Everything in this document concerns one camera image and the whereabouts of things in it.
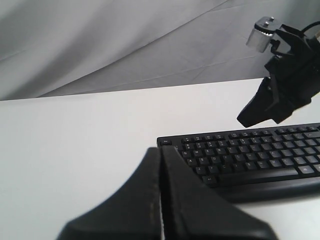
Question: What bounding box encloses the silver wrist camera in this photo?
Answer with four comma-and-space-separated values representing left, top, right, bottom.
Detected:
246, 16, 282, 53

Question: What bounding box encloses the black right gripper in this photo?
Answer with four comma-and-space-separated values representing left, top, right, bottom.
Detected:
237, 23, 320, 128

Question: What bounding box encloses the black acer keyboard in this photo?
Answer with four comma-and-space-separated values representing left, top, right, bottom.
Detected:
157, 123, 320, 203

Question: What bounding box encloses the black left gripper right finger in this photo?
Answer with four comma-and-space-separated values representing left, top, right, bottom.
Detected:
160, 146, 277, 240

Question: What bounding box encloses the grey backdrop cloth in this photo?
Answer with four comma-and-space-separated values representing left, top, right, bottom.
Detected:
0, 0, 320, 100

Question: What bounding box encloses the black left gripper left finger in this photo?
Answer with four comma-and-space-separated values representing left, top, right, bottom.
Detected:
57, 147, 162, 240

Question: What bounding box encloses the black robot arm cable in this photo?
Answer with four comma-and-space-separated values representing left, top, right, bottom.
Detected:
299, 21, 320, 35

